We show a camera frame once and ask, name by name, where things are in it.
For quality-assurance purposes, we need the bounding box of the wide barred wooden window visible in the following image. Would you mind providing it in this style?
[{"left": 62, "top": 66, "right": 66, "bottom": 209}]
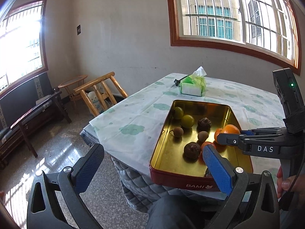
[{"left": 165, "top": 0, "right": 301, "bottom": 75}]

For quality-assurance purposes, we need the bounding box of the white cloud print tablecloth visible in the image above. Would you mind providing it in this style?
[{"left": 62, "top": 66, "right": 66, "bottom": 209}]
[{"left": 89, "top": 73, "right": 305, "bottom": 182}]

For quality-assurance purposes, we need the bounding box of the green tissue pack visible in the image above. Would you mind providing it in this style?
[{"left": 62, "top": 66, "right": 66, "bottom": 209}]
[{"left": 180, "top": 66, "right": 207, "bottom": 97}]

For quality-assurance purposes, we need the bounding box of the dark wooden bench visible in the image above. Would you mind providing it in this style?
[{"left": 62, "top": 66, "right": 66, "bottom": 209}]
[{"left": 0, "top": 72, "right": 72, "bottom": 170}]

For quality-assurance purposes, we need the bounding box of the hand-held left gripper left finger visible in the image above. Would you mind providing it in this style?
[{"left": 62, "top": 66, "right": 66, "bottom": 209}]
[{"left": 27, "top": 143, "right": 105, "bottom": 229}]

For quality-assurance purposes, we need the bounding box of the green round fruit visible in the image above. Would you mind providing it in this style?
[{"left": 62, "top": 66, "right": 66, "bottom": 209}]
[
  {"left": 181, "top": 114, "right": 194, "bottom": 128},
  {"left": 172, "top": 106, "right": 185, "bottom": 120}
]

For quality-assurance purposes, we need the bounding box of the person's grey trouser leg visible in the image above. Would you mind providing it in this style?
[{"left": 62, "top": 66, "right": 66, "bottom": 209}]
[{"left": 146, "top": 194, "right": 305, "bottom": 229}]

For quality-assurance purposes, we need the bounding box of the orange mandarin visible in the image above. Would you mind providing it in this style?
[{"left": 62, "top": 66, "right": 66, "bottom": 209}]
[{"left": 214, "top": 124, "right": 241, "bottom": 146}]

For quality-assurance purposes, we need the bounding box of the red tin box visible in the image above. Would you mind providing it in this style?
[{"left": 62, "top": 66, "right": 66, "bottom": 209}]
[{"left": 149, "top": 99, "right": 253, "bottom": 192}]

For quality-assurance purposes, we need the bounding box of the brown longan with stem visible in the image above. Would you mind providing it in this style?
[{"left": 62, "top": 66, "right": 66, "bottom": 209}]
[{"left": 170, "top": 127, "right": 184, "bottom": 138}]

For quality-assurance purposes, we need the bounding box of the black power plug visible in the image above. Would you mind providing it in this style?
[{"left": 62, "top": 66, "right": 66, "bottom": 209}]
[{"left": 173, "top": 75, "right": 191, "bottom": 86}]

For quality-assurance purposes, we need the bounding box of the round rattan side table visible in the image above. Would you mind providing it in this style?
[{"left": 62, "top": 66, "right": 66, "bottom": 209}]
[{"left": 58, "top": 75, "right": 88, "bottom": 108}]

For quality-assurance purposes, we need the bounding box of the light wooden chair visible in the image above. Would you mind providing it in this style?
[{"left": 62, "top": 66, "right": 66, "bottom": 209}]
[{"left": 73, "top": 72, "right": 128, "bottom": 117}]

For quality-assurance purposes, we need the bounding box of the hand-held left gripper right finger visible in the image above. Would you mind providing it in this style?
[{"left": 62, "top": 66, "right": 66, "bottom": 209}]
[{"left": 202, "top": 144, "right": 280, "bottom": 229}]

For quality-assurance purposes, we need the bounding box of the window with bright glare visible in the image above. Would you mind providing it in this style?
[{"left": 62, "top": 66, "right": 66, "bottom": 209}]
[{"left": 0, "top": 0, "right": 48, "bottom": 93}]

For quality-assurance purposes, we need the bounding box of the red tomato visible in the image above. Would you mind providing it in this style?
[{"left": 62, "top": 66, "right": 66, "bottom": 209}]
[{"left": 200, "top": 141, "right": 216, "bottom": 159}]

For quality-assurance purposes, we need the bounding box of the person's right hand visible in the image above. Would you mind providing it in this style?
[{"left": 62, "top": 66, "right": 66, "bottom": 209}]
[{"left": 276, "top": 166, "right": 305, "bottom": 199}]

